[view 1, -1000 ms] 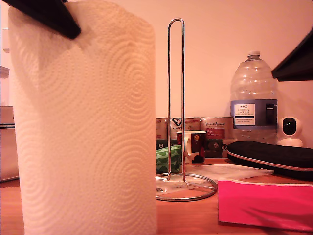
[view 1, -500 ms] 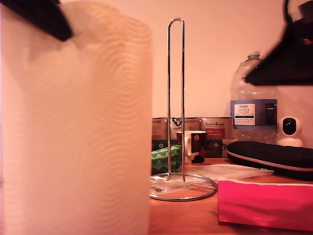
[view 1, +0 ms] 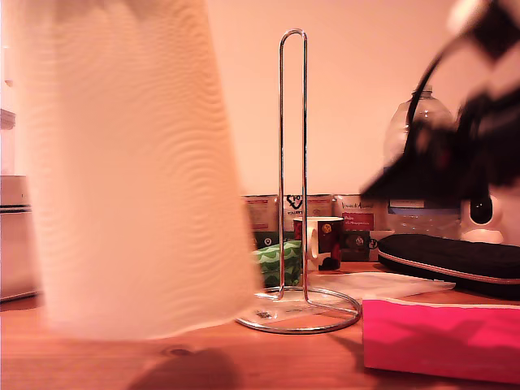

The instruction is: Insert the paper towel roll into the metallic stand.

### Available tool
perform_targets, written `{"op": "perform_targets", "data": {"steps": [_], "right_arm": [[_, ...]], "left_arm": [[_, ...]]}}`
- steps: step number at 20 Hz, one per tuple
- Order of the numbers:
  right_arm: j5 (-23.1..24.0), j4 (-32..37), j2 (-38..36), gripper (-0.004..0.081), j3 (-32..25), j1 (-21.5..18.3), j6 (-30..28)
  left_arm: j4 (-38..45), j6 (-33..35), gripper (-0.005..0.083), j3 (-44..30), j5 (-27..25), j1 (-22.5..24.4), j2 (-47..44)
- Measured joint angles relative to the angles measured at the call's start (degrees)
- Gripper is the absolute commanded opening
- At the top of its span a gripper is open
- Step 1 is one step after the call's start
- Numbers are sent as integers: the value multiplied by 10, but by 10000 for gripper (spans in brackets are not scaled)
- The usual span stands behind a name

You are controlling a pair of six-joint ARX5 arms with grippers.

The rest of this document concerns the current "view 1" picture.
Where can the metallic paper towel stand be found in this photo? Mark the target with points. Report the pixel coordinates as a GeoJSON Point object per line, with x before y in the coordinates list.
{"type": "Point", "coordinates": [281, 162]}

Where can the white Lancome bag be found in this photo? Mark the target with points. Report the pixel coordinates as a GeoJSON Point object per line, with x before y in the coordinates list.
{"type": "Point", "coordinates": [16, 252]}

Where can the small white round camera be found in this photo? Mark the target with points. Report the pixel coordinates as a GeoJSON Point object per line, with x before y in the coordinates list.
{"type": "Point", "coordinates": [483, 233]}

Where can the black zip case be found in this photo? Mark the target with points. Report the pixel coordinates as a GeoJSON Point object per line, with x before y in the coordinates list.
{"type": "Point", "coordinates": [447, 256]}

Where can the white and dark red mug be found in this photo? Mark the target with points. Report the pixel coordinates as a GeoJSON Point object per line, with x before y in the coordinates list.
{"type": "Point", "coordinates": [329, 243]}

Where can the dark green cardboard tray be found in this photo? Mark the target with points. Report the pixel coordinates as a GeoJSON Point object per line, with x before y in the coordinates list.
{"type": "Point", "coordinates": [357, 243]}

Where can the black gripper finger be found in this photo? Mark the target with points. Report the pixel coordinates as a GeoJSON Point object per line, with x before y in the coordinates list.
{"type": "Point", "coordinates": [418, 170]}

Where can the silver tin with black logo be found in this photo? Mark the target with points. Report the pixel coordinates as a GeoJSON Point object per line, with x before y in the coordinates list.
{"type": "Point", "coordinates": [317, 209]}

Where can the clear plastic zip bag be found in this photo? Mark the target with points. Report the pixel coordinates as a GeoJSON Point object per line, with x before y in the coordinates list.
{"type": "Point", "coordinates": [386, 284]}

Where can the white paper towel roll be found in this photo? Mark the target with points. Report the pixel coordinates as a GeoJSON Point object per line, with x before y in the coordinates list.
{"type": "Point", "coordinates": [134, 170]}

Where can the large clear water bottle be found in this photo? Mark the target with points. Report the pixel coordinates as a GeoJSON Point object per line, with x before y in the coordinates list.
{"type": "Point", "coordinates": [398, 130]}

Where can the green patterned fabric pouch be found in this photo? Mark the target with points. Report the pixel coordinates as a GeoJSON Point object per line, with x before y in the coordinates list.
{"type": "Point", "coordinates": [272, 264]}

